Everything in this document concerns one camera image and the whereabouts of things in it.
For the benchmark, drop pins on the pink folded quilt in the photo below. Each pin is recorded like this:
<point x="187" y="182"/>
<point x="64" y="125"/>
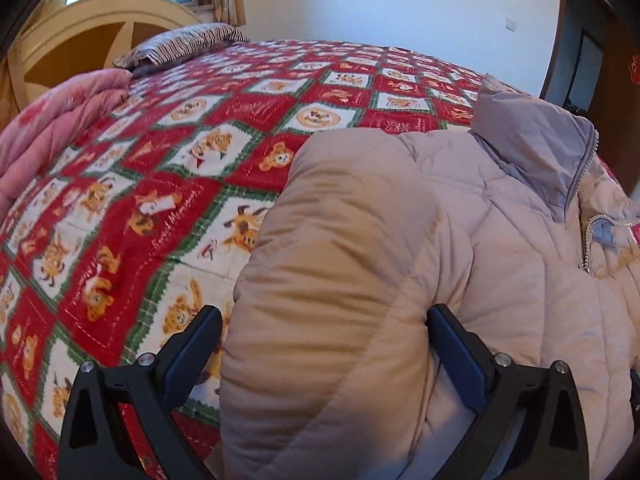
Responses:
<point x="48" y="126"/>

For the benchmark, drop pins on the brown wooden door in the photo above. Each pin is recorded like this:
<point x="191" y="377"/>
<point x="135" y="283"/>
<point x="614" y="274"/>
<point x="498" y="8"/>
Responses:
<point x="588" y="75"/>

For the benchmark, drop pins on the white wall switch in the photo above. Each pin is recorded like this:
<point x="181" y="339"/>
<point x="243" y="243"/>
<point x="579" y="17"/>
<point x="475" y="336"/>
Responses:
<point x="510" y="23"/>

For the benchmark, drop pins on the red patchwork cartoon bedspread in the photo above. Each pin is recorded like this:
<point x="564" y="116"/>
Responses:
<point x="154" y="210"/>

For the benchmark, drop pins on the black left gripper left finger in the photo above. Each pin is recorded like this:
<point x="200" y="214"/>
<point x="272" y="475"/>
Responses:
<point x="95" y="442"/>

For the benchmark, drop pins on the cream wooden headboard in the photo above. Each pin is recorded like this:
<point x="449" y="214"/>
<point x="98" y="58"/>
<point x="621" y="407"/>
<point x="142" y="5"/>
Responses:
<point x="84" y="36"/>

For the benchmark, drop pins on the red double happiness decoration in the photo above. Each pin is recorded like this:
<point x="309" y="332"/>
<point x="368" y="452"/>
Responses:
<point x="634" y="69"/>

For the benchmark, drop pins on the beige quilted down coat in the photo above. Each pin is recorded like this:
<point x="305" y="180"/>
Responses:
<point x="514" y="224"/>

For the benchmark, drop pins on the striped pillow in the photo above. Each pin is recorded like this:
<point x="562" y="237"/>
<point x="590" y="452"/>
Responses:
<point x="179" y="44"/>

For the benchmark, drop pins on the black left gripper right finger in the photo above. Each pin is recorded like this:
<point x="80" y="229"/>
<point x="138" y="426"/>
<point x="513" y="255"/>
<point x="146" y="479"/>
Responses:
<point x="528" y="420"/>

